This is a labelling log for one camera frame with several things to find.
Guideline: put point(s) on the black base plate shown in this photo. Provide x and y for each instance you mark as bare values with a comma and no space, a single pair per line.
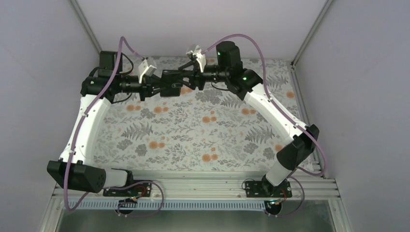
260,189
135,189

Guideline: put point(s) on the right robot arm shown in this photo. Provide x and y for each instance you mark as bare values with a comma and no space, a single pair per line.
247,85

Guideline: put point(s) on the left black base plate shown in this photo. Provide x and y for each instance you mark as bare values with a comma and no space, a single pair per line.
135,189

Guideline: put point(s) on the black leather card holder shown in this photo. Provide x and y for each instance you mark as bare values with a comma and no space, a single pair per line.
172,85

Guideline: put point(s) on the slotted cable duct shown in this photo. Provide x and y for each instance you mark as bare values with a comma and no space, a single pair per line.
152,205

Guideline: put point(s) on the aluminium mounting rail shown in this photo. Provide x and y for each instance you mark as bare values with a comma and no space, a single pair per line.
232,186

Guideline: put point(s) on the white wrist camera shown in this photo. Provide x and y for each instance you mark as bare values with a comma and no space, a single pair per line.
194,52
147,67

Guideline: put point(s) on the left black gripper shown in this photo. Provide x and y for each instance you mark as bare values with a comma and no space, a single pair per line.
148,84

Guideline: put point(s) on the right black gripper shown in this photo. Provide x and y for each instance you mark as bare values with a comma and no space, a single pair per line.
195,76

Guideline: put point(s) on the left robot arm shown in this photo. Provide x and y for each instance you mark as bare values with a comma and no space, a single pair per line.
73,169

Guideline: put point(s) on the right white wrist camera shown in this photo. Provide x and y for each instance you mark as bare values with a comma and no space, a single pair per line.
194,52

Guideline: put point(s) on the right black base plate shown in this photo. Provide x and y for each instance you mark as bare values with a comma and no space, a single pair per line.
260,189

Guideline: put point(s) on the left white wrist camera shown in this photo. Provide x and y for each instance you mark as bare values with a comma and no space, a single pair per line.
147,67

